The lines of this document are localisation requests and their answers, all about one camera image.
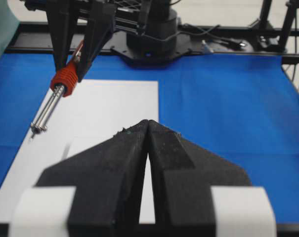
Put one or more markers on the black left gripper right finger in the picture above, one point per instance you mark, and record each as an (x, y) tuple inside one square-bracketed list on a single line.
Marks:
[(182, 176)]

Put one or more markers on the red handled soldering iron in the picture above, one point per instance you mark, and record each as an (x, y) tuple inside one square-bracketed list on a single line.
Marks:
[(62, 85)]

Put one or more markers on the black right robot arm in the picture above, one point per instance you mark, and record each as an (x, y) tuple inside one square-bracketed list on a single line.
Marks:
[(161, 23)]

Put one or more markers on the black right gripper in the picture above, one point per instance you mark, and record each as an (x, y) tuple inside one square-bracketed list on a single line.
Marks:
[(102, 16)]

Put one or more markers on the blue table cloth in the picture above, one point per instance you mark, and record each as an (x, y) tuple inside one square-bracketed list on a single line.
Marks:
[(243, 108)]

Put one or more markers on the black aluminium frame rail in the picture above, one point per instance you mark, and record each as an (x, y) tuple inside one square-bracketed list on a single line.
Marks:
[(38, 38)]

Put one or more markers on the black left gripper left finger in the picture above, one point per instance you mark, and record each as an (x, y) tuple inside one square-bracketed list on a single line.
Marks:
[(109, 180)]

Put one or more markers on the large white base board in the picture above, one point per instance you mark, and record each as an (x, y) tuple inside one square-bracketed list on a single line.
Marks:
[(96, 111)]

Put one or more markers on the green backdrop curtain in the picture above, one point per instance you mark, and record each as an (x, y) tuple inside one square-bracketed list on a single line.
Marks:
[(8, 25)]

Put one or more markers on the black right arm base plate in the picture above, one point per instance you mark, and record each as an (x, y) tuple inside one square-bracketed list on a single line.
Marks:
[(142, 51)]

